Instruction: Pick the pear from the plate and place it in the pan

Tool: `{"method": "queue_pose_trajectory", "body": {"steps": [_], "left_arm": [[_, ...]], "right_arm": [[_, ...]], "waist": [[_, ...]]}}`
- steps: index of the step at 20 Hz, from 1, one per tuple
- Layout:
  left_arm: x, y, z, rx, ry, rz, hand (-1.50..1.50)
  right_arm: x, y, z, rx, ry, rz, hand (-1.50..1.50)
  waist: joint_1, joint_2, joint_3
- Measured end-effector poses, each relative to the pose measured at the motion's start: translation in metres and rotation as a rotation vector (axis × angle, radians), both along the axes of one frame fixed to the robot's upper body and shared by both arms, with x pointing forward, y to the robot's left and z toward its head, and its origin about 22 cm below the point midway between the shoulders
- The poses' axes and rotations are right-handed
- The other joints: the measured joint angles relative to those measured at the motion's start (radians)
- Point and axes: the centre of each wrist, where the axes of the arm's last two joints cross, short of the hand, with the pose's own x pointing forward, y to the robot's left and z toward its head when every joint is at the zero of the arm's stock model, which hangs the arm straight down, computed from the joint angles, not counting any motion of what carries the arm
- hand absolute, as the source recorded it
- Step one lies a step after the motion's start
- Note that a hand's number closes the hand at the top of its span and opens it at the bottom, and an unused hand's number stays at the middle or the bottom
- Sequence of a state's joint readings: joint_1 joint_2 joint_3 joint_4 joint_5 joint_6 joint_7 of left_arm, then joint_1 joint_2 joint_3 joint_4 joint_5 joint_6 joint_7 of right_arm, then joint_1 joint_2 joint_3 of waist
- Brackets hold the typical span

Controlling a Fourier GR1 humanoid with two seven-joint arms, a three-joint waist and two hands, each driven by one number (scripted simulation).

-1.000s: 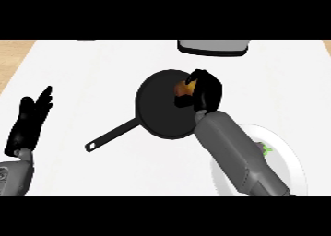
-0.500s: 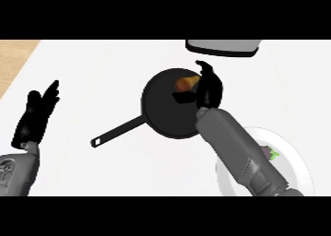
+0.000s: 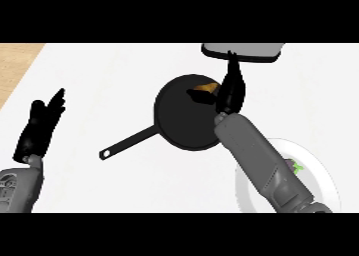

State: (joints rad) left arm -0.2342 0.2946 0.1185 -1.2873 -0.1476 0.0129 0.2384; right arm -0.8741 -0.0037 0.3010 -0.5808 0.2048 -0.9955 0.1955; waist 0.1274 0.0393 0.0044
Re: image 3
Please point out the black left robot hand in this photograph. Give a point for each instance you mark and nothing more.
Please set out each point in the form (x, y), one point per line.
(39, 131)

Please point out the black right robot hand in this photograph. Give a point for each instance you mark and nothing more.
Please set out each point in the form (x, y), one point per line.
(231, 91)

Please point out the yellow-brown pear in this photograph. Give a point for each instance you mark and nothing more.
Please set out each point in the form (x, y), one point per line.
(207, 87)

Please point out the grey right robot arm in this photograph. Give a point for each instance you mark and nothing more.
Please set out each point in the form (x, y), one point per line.
(260, 160)

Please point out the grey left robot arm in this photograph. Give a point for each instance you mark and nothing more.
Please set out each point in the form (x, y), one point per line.
(14, 188)

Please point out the black frying pan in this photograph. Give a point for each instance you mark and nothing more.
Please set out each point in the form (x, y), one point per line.
(183, 115)

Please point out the white round plate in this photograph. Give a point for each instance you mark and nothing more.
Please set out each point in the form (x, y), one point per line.
(319, 180)

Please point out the grey appliance with black base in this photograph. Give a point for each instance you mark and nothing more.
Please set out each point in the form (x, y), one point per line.
(245, 50)

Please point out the green and purple vegetable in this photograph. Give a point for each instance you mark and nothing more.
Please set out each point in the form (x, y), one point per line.
(296, 166)

